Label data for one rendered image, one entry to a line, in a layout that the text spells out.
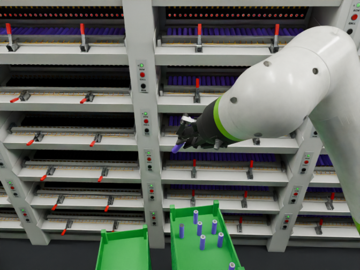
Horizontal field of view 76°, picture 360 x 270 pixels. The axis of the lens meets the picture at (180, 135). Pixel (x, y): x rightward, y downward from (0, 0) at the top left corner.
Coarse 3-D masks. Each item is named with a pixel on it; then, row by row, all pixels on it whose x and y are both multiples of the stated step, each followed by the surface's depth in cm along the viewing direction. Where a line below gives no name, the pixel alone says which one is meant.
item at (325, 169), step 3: (315, 168) 111; (318, 168) 111; (321, 168) 111; (324, 168) 111; (327, 168) 111; (330, 168) 111; (333, 168) 111; (321, 171) 112; (324, 171) 112; (327, 171) 112; (330, 171) 112; (333, 171) 112; (318, 174) 110; (321, 174) 110; (324, 174) 110; (327, 174) 110
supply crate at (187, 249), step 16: (176, 208) 94; (192, 208) 95; (208, 208) 96; (176, 224) 93; (192, 224) 93; (208, 224) 93; (224, 224) 87; (176, 240) 87; (192, 240) 87; (208, 240) 87; (224, 240) 87; (176, 256) 76; (192, 256) 82; (208, 256) 82; (224, 256) 82
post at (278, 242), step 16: (352, 0) 72; (320, 16) 85; (336, 16) 76; (304, 128) 96; (304, 144) 99; (320, 144) 98; (288, 160) 110; (304, 176) 107; (288, 192) 112; (304, 192) 112; (288, 208) 118; (272, 240) 130; (288, 240) 130
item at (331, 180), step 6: (312, 174) 106; (330, 174) 112; (312, 180) 109; (318, 180) 109; (324, 180) 109; (330, 180) 109; (336, 180) 109; (312, 186) 112; (318, 186) 112; (324, 186) 111; (330, 186) 111; (336, 186) 111
